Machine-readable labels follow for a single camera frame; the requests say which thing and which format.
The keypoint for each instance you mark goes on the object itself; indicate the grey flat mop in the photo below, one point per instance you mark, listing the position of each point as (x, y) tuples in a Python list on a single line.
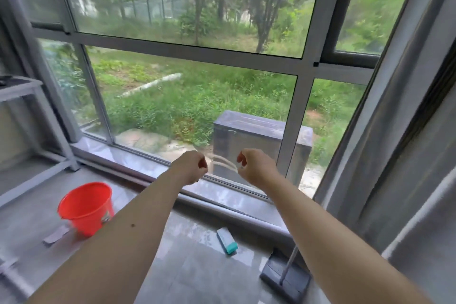
[(285, 277)]

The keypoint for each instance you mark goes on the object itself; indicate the red plastic bucket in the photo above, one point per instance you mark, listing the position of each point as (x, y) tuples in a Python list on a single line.
[(87, 207)]

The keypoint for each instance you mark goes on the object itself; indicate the grey cleaning cloth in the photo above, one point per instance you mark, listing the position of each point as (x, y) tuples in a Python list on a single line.
[(56, 235)]

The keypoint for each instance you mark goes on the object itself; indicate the clear plastic strip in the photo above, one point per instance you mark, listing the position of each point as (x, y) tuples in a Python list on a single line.
[(222, 163)]

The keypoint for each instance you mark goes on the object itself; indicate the person's left forearm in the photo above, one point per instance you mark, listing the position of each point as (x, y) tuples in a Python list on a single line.
[(117, 236)]

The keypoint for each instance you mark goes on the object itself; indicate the grey outdoor utility cabinet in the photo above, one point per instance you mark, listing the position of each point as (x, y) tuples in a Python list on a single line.
[(249, 132)]

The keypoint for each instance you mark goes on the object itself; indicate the white floor stand part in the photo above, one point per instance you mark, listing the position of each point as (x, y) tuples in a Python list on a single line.
[(9, 266)]

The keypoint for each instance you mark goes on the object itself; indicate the person's right fingers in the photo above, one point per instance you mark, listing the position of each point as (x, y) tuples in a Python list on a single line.
[(243, 164)]

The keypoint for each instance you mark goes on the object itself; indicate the white pipe on grass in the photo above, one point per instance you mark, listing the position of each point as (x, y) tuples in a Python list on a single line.
[(149, 84)]

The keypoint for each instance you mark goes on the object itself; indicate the person's left fingers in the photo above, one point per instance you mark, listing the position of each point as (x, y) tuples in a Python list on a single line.
[(201, 168)]

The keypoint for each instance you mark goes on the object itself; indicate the grey aluminium window frame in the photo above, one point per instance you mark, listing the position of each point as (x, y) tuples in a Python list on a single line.
[(302, 100)]

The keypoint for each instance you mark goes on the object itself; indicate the person's right hand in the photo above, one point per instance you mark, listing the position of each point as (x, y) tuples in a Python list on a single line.
[(258, 168)]

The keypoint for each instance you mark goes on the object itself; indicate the metal fence enclosure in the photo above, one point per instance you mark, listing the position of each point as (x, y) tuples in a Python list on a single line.
[(153, 6)]

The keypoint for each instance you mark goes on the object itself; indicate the person's right forearm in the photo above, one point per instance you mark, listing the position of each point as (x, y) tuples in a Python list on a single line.
[(331, 246)]

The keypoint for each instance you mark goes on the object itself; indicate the person's left hand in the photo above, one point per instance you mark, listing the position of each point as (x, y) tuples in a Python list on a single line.
[(187, 168)]

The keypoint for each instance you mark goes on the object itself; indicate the white metal rack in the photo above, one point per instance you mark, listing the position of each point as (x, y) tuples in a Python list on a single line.
[(46, 118)]

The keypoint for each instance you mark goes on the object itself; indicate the grey curtain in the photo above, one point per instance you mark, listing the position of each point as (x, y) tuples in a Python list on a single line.
[(402, 143)]

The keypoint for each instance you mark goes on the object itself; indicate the white and teal sponge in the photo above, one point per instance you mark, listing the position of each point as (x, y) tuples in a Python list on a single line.
[(227, 239)]

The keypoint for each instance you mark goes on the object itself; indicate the grey marble window sill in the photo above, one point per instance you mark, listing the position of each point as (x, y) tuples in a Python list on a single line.
[(228, 198)]

